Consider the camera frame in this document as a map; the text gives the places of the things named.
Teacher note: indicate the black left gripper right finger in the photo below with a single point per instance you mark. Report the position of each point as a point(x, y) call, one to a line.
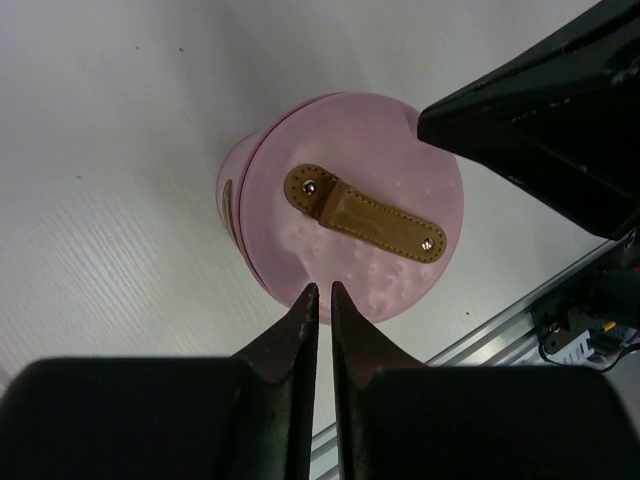
point(400, 419)

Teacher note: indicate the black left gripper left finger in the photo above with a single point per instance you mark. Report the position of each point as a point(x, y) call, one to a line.
point(246, 416)

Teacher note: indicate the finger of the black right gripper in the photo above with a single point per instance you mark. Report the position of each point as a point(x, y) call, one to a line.
point(560, 121)

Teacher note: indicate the pink round lid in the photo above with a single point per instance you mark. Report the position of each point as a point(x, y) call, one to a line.
point(342, 190)

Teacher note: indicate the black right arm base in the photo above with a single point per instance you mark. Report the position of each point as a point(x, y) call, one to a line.
point(592, 318)

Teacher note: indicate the pink cylindrical lunch container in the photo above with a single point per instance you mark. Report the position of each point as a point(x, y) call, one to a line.
point(229, 182)

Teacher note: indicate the aluminium rail beam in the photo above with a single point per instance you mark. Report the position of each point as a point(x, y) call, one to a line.
point(508, 338)

